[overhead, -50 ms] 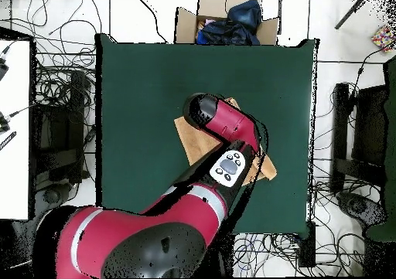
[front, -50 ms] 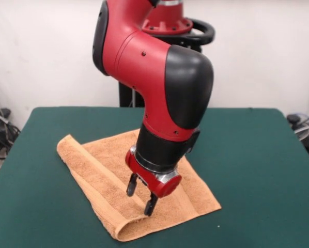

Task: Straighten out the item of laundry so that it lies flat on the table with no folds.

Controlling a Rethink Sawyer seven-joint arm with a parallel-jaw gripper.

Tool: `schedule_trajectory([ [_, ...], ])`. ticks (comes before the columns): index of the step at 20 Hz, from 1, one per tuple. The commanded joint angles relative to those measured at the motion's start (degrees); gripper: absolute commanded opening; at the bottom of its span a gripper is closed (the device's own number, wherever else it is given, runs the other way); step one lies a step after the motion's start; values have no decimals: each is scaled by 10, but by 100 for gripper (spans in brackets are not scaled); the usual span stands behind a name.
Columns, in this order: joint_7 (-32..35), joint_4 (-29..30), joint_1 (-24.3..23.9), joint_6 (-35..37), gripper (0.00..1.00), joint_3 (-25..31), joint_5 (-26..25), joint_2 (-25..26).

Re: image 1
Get tan terry towel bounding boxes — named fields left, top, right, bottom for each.
left=173, top=97, right=278, bottom=187

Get dark green table cloth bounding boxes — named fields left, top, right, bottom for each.
left=94, top=33, right=319, bottom=238

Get dark navy garment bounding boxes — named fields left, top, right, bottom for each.
left=196, top=19, right=261, bottom=46

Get open cardboard box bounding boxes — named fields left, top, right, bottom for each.
left=174, top=0, right=281, bottom=46

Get black metal stand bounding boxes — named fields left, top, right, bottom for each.
left=33, top=71, right=90, bottom=184
left=330, top=82, right=389, bottom=193

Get blue denim jeans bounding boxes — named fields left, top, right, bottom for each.
left=227, top=0, right=263, bottom=32

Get black power box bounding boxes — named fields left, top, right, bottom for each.
left=298, top=221, right=316, bottom=267

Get white side table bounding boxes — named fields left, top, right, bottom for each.
left=0, top=39, right=32, bottom=221

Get grey metal bar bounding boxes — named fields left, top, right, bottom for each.
left=333, top=0, right=370, bottom=30

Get multicoloured patterned cloth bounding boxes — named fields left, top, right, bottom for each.
left=370, top=24, right=396, bottom=54

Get long black cable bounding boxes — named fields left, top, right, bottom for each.
left=137, top=0, right=169, bottom=44

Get tangled black floor cables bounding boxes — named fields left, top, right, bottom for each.
left=309, top=158, right=387, bottom=277
left=30, top=53, right=97, bottom=113

